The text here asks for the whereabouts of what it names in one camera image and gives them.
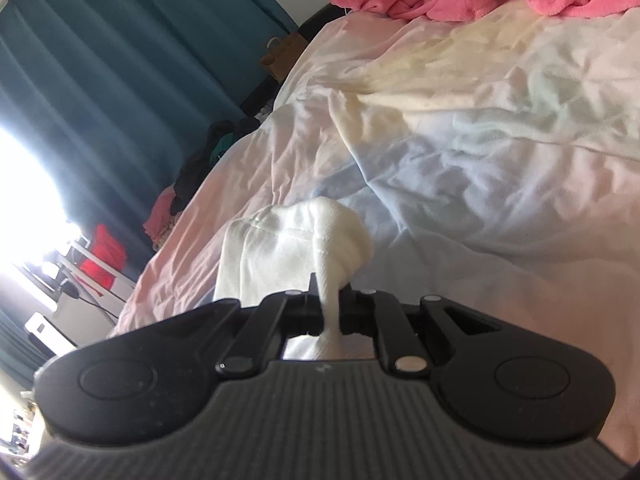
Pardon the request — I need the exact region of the pile of dark clothes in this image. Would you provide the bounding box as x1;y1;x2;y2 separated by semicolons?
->
143;117;260;252

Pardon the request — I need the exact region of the white drying rack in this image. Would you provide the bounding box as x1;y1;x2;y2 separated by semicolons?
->
18;237;134;324

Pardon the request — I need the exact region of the red cloth on rack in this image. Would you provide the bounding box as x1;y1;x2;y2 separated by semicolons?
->
79;224;127;289

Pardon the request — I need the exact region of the pastel rainbow duvet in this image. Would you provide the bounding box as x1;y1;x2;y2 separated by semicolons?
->
117;0;639;463

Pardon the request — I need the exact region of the brown paper bag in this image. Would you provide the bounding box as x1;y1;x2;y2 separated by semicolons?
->
259;32;308;84

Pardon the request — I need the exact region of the teal curtain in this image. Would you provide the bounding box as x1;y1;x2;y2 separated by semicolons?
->
0;0;302;391

